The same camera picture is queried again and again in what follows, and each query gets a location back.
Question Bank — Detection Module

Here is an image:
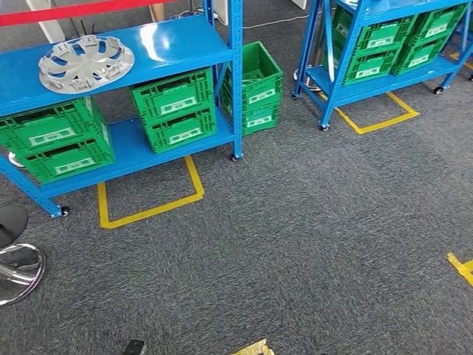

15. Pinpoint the blue metal shelf rack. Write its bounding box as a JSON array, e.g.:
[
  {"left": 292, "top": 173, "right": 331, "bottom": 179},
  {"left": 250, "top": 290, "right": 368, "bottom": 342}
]
[
  {"left": 0, "top": 0, "right": 245, "bottom": 219},
  {"left": 290, "top": 0, "right": 473, "bottom": 132}
]

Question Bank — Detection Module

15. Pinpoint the white desk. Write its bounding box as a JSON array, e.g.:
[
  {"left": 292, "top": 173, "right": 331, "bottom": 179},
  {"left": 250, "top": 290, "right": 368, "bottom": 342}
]
[
  {"left": 25, "top": 0, "right": 66, "bottom": 45},
  {"left": 212, "top": 0, "right": 230, "bottom": 27}
]

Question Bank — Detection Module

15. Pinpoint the yellow floor tape square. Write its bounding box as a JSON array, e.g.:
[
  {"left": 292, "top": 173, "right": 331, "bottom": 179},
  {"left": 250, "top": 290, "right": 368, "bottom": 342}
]
[
  {"left": 319, "top": 91, "right": 420, "bottom": 135},
  {"left": 447, "top": 252, "right": 473, "bottom": 288}
]

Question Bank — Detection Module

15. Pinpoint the silver wheel hubcap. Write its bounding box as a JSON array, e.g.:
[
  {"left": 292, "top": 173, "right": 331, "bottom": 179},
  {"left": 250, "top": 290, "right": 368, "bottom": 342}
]
[{"left": 38, "top": 34, "right": 136, "bottom": 95}]

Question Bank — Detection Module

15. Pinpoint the red barrier belt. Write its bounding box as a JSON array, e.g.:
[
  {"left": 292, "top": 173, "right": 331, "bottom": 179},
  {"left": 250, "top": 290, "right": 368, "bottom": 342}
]
[{"left": 0, "top": 0, "right": 178, "bottom": 28}]

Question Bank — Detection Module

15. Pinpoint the black stool chrome disc base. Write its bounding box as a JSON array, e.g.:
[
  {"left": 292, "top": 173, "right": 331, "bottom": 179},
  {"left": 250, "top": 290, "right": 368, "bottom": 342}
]
[{"left": 0, "top": 204, "right": 46, "bottom": 308}]

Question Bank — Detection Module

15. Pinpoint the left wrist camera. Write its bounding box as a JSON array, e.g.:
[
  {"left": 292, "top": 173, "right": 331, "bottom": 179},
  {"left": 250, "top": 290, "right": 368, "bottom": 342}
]
[{"left": 122, "top": 339, "right": 147, "bottom": 355}]

